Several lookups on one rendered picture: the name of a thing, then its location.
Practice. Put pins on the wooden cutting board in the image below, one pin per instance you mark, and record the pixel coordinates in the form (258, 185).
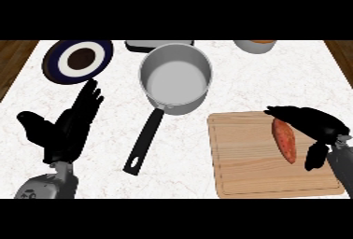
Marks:
(257, 158)

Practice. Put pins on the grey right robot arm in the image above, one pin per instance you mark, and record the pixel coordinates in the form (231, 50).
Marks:
(341, 161)

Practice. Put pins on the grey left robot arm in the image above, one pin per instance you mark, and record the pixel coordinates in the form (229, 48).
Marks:
(50, 183)

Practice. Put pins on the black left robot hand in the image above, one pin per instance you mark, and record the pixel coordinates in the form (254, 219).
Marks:
(68, 130)

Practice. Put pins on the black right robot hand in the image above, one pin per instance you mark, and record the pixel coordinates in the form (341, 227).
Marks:
(311, 119)

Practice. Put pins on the navy and white plate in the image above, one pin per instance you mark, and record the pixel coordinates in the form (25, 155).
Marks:
(78, 60)

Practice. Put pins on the grey bowl with orange contents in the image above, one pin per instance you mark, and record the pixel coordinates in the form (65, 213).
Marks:
(254, 46)

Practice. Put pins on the orange sweet potato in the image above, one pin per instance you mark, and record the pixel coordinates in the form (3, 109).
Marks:
(285, 140)

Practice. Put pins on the grey rectangular tray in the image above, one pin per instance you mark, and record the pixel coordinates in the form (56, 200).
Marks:
(155, 45)

